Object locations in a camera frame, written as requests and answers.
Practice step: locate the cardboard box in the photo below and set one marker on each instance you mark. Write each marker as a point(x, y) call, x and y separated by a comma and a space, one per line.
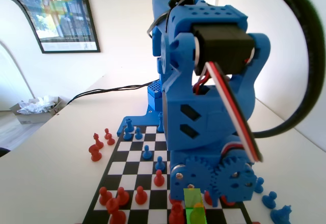
point(30, 118)

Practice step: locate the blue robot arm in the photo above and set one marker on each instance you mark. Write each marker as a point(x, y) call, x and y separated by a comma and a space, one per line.
point(178, 94)

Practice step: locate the blue base plate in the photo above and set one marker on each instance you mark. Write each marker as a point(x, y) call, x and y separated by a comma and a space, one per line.
point(137, 121)

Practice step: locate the white red black servo ribbon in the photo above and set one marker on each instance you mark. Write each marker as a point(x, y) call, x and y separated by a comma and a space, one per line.
point(238, 109)

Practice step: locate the blue rook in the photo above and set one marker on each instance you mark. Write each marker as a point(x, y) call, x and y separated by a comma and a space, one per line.
point(129, 126)

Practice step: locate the crumpled white paper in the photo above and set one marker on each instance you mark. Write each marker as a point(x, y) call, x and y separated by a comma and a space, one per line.
point(38, 105)

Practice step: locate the blue pawn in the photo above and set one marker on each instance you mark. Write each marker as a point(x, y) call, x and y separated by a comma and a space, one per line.
point(146, 154)
point(259, 186)
point(126, 136)
point(159, 165)
point(137, 135)
point(269, 201)

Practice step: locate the red bishop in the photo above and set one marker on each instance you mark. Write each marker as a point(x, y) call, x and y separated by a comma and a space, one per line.
point(97, 142)
point(207, 198)

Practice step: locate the red rook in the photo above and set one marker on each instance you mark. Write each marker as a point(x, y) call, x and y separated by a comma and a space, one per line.
point(176, 215)
point(195, 215)

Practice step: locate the blue king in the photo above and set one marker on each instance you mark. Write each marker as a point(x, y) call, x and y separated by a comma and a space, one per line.
point(160, 126)

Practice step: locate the blue knight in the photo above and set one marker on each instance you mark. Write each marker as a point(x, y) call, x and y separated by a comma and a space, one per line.
point(281, 216)

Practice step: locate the black framed poster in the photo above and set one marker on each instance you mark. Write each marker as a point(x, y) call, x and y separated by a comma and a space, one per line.
point(63, 17)

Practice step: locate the red queen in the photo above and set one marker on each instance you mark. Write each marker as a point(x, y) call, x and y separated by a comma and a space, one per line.
point(229, 204)

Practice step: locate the red pawn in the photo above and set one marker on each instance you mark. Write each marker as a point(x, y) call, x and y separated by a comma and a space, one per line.
point(104, 198)
point(159, 180)
point(140, 197)
point(122, 198)
point(107, 133)
point(110, 140)

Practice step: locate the blue geared gripper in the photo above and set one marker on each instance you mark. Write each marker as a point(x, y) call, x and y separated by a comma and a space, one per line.
point(196, 175)

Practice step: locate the black white chessboard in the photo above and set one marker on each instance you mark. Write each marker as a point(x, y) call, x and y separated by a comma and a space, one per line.
point(119, 168)

